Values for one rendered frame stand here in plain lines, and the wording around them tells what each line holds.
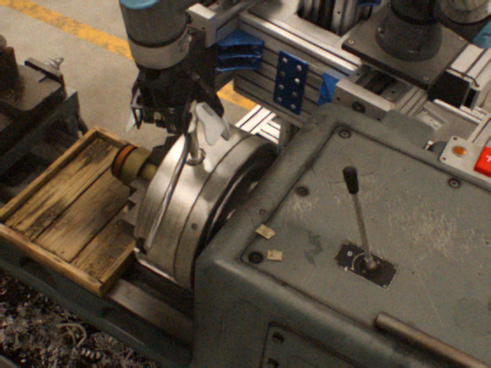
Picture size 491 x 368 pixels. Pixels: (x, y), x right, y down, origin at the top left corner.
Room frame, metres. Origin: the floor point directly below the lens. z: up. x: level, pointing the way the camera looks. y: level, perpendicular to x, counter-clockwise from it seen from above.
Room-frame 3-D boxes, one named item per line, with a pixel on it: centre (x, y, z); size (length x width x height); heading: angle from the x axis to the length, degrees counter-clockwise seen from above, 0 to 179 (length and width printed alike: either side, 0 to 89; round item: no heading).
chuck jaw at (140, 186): (0.77, 0.20, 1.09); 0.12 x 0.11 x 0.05; 155
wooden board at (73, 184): (0.94, 0.35, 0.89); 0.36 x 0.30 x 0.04; 155
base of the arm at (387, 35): (1.31, -0.30, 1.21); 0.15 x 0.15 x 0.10
